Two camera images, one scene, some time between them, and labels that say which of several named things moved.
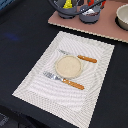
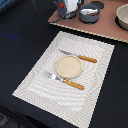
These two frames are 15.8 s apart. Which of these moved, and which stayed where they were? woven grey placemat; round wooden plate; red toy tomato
Moved: red toy tomato
Stayed: woven grey placemat; round wooden plate
